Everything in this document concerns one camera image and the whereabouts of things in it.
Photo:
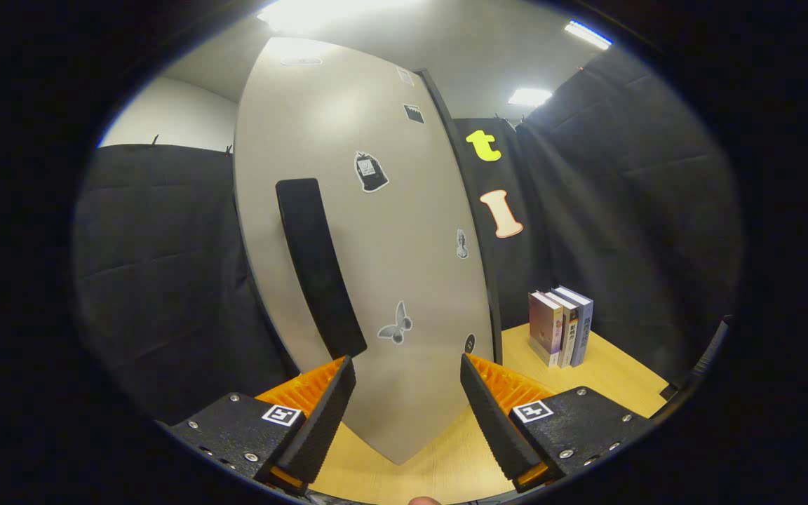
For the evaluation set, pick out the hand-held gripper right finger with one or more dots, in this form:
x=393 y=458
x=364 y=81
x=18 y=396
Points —
x=492 y=414

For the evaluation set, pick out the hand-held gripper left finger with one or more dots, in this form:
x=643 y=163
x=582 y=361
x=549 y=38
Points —
x=330 y=414

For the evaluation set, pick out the beige cabinet door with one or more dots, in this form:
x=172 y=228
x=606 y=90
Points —
x=404 y=266

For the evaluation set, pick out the pink cover book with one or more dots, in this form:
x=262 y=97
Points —
x=544 y=326

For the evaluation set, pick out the white spine book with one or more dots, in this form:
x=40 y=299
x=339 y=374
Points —
x=568 y=330

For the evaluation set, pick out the grey blue book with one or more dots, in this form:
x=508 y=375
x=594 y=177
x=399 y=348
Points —
x=585 y=322

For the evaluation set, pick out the dark grey cabinet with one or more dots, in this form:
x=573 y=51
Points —
x=475 y=217

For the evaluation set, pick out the black backdrop cloth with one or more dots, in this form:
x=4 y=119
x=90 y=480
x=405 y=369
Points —
x=621 y=210

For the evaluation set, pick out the small ceiling light panel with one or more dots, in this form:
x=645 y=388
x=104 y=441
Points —
x=529 y=97

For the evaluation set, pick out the large ceiling light panel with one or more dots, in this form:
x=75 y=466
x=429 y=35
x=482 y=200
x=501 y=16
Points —
x=334 y=12

